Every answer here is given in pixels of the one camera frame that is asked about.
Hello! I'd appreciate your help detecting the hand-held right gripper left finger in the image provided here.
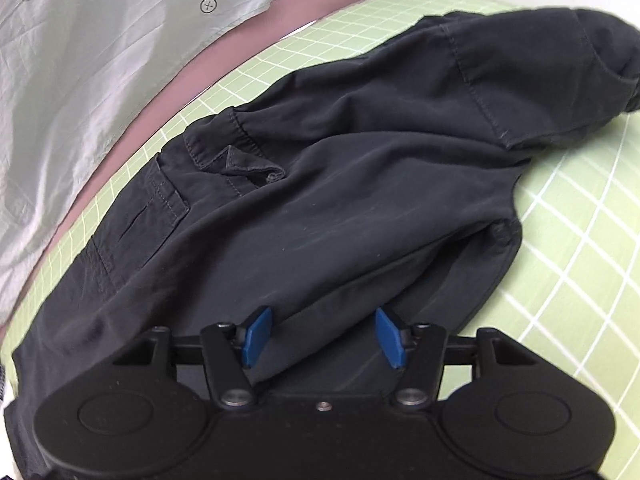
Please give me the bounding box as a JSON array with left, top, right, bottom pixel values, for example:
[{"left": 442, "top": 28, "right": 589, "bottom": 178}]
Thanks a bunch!
[{"left": 112, "top": 306, "right": 275, "bottom": 409}]

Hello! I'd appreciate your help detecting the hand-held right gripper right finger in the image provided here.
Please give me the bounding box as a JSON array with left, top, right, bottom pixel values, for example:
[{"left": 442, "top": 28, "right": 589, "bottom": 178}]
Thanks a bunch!
[{"left": 375, "top": 306, "right": 538, "bottom": 409}]

